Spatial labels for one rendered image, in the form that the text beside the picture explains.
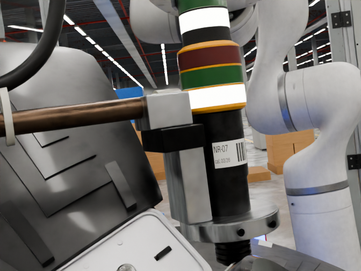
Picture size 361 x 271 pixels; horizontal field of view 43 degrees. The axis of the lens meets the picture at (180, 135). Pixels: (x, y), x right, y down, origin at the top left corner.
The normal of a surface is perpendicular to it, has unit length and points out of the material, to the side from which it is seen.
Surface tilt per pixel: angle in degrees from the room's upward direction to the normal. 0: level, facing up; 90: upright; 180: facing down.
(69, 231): 49
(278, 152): 90
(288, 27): 104
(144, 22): 116
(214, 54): 90
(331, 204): 86
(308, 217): 88
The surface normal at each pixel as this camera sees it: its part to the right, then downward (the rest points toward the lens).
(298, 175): -0.73, 0.05
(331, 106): -0.52, 0.15
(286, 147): 0.01, 0.05
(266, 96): -0.33, -0.07
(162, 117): 0.40, 0.00
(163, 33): -0.10, 0.82
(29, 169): 0.13, -0.68
